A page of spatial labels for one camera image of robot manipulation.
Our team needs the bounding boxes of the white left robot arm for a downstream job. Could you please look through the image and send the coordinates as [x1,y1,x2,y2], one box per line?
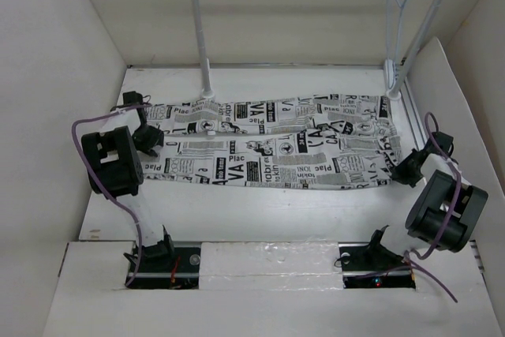
[73,92,177,272]

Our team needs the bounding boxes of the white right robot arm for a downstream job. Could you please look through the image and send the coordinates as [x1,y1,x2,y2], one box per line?
[364,132,488,271]

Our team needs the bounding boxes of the light blue wire hanger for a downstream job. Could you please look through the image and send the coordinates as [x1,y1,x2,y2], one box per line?
[383,0,409,92]

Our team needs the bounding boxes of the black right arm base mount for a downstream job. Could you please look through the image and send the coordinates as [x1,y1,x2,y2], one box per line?
[334,226,416,290]

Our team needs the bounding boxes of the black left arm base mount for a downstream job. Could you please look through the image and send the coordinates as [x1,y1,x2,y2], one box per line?
[124,242,201,290]

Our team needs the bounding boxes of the newspaper print trousers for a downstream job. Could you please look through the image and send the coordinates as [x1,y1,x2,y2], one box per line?
[140,94,402,190]

